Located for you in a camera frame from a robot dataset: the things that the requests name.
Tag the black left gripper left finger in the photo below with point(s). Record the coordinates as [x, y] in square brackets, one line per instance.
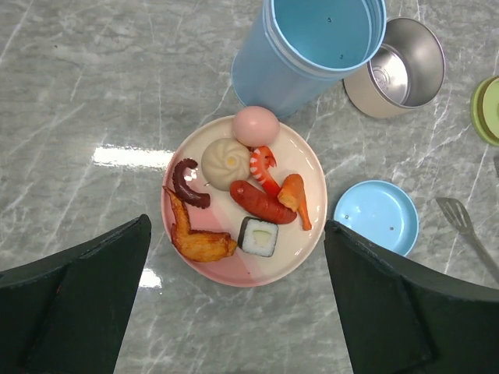
[68, 312]

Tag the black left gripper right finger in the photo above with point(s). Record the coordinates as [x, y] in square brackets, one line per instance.
[399, 316]

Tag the steel food tongs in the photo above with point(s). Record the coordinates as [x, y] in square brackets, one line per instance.
[458, 216]

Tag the orange toy chicken wing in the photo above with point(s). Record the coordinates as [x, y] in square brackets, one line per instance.
[196, 245]

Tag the toy sushi roll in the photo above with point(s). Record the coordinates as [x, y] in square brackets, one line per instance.
[257, 237]

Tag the cream toy steamed bun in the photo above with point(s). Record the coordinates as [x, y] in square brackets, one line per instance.
[224, 161]

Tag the pink toy egg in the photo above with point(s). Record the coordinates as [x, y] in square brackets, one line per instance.
[255, 126]

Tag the tall blue lunch container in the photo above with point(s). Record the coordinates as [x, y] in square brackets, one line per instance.
[295, 50]

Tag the orange toy drumstick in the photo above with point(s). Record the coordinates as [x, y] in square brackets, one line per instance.
[292, 195]

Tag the red toy sausage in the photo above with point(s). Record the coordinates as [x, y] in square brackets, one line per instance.
[260, 204]

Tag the purple toy octopus tentacle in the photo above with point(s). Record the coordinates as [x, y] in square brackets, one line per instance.
[183, 191]

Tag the pink and cream plate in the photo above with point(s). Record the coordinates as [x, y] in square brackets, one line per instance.
[294, 245]

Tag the red toy shrimp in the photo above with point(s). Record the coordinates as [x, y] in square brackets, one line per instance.
[261, 159]

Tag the green round lid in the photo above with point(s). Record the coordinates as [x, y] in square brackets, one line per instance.
[484, 110]

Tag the beige steel inner bowl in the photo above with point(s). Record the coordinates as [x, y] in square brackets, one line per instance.
[405, 74]

